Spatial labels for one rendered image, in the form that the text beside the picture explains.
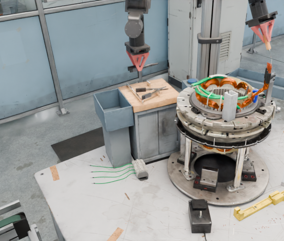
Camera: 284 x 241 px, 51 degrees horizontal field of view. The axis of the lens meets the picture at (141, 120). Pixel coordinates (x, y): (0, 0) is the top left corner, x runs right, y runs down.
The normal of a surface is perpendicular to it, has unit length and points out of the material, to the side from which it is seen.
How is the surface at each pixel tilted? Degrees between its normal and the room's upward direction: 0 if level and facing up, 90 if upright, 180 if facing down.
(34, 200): 0
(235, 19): 90
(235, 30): 90
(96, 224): 0
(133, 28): 90
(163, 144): 90
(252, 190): 0
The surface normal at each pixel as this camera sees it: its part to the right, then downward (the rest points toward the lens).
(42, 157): -0.05, -0.85
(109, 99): 0.36, 0.47
